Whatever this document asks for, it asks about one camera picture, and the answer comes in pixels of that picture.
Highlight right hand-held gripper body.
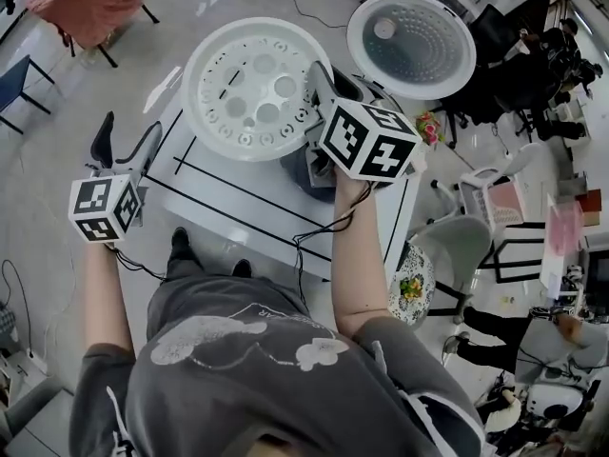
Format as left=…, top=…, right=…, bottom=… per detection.
left=304, top=93, right=427, bottom=189

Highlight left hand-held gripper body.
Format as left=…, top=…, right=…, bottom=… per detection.
left=69, top=158, right=153, bottom=244

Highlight white perforated steamer tray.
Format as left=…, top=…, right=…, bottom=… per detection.
left=181, top=15, right=323, bottom=164

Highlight person's left forearm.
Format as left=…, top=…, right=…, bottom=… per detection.
left=84, top=240, right=137, bottom=356

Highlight person's right forearm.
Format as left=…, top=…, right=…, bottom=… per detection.
left=331, top=171, right=391, bottom=340

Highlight pink flower bouquet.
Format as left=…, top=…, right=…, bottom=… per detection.
left=414, top=110, right=446, bottom=146

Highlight white rice cooker lid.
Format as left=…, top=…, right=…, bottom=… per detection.
left=345, top=0, right=478, bottom=102

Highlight dark blue rice cooker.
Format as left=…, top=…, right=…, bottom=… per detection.
left=279, top=64, right=405, bottom=204

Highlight person's left black shoe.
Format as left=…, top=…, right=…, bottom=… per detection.
left=169, top=226, right=199, bottom=264

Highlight blue chair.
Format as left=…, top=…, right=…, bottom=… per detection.
left=0, top=53, right=56, bottom=135

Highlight person's dark grey trousers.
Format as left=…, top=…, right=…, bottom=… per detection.
left=164, top=249, right=210, bottom=285

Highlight white black-lined square table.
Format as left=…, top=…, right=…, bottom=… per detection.
left=142, top=67, right=422, bottom=283

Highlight floral patterned round stool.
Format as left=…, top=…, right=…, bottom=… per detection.
left=387, top=244, right=437, bottom=326

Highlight grey shell chair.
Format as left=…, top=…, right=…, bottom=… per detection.
left=408, top=214, right=496, bottom=326

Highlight orange fabric chair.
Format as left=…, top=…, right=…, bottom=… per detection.
left=26, top=0, right=161, bottom=69

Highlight small yellow flower bunch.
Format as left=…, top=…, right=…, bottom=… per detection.
left=398, top=276, right=424, bottom=302

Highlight white mesh pink-seat office chair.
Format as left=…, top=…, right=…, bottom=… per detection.
left=430, top=143, right=543, bottom=230

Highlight black office chair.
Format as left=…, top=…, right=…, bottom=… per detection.
left=427, top=2, right=524, bottom=147

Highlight pink sheet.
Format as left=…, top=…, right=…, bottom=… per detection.
left=546, top=202, right=584, bottom=256

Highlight person's grey printed t-shirt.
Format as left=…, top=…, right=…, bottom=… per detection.
left=69, top=273, right=486, bottom=457

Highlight black and white bag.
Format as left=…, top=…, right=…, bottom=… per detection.
left=475, top=387, right=522, bottom=435

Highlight white round backpack device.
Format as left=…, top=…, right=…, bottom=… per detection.
left=522, top=378, right=600, bottom=421

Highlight left hand-held gripper cable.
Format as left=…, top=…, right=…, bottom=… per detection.
left=111, top=245, right=167, bottom=283

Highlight hand-held gripper cable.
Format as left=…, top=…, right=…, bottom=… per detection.
left=111, top=245, right=167, bottom=283
left=290, top=181, right=377, bottom=313

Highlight right hand-held gripper cable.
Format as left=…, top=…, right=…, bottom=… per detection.
left=290, top=181, right=377, bottom=313

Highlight white table with black frame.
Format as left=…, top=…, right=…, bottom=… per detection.
left=480, top=188, right=609, bottom=299

